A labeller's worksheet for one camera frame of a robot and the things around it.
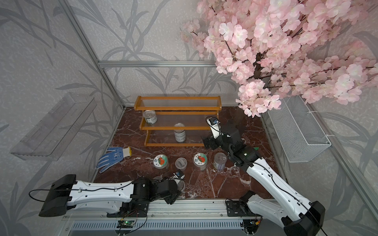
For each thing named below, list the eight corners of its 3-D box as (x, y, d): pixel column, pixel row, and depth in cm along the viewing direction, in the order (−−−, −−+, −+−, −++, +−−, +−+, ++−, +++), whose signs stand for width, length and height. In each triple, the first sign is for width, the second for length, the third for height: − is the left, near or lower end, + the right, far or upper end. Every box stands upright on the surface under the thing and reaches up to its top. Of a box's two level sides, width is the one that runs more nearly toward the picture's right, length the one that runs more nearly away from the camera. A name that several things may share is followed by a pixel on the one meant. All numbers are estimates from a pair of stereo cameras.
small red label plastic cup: (175, 171, 88) (174, 167, 83) (176, 161, 92) (175, 157, 87) (186, 171, 88) (186, 167, 83) (187, 161, 92) (186, 157, 87)
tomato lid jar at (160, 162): (155, 172, 88) (152, 166, 81) (157, 161, 93) (154, 154, 86) (168, 172, 88) (165, 166, 81) (170, 161, 93) (167, 154, 86)
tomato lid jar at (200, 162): (193, 171, 89) (193, 165, 82) (194, 159, 94) (193, 152, 87) (207, 171, 89) (207, 165, 82) (206, 159, 94) (207, 152, 87)
